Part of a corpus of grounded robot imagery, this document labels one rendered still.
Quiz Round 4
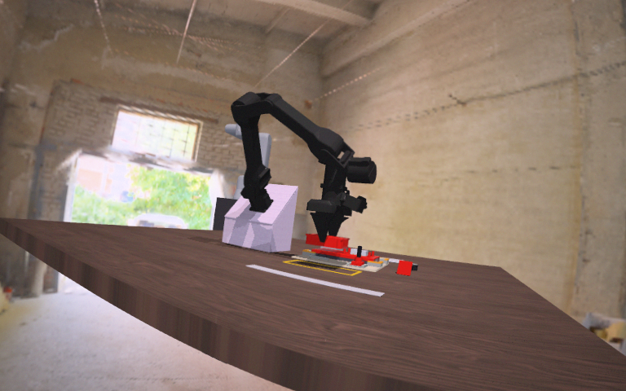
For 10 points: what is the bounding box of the white flat strip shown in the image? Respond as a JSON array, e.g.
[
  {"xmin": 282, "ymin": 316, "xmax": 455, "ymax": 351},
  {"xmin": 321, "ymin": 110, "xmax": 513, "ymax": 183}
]
[{"xmin": 247, "ymin": 265, "xmax": 385, "ymax": 297}]

